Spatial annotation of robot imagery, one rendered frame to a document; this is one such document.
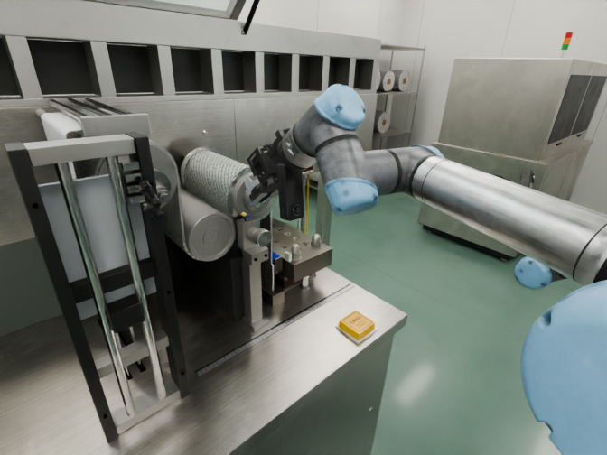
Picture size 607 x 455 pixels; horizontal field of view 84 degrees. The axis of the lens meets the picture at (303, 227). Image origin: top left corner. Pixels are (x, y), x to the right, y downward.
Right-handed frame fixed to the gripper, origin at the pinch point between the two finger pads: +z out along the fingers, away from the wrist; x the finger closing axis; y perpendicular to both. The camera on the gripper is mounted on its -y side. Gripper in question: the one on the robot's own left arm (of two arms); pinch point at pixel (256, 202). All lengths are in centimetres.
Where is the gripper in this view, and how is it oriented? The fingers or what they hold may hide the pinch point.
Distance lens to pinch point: 79.5
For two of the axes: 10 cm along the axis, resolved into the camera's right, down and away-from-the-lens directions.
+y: -4.1, -9.1, 1.0
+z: -5.3, 3.3, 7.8
